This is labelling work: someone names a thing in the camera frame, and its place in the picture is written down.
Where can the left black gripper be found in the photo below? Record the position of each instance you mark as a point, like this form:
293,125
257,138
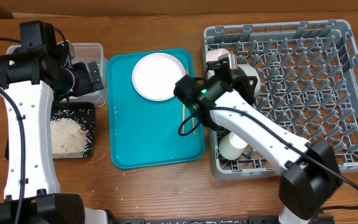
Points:
85,85

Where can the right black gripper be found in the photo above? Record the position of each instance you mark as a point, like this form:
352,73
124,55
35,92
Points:
238,80

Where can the grey bowl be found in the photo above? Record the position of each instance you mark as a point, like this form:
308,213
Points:
253,75

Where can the pink small bowl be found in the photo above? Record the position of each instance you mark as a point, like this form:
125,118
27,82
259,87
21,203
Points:
212,61

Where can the pile of rice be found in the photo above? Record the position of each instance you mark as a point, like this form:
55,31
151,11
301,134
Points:
68,138

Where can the large white plate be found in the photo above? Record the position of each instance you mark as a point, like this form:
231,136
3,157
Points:
155,75

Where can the white paper cup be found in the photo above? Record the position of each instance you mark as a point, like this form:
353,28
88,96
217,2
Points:
231,146

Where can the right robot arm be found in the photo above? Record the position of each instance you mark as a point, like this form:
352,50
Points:
308,171

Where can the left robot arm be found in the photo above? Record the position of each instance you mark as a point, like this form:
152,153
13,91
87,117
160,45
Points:
32,192

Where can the clear plastic waste bin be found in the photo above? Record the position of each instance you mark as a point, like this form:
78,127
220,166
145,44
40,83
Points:
89,56

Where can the grey dishwasher rack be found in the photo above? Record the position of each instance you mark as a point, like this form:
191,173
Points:
309,77

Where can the black rectangular tray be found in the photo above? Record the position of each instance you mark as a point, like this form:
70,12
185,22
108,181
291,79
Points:
73,130

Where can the wooden chopstick right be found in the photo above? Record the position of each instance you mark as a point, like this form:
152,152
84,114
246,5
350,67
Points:
192,119

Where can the wooden chopstick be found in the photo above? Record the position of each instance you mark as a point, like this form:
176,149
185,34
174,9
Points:
192,119
183,119

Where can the wooden chopstick left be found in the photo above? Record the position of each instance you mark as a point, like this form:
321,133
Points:
183,119

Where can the teal serving tray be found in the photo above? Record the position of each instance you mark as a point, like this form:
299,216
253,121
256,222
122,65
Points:
143,132

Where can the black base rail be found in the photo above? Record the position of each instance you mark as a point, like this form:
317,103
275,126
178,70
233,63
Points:
249,220

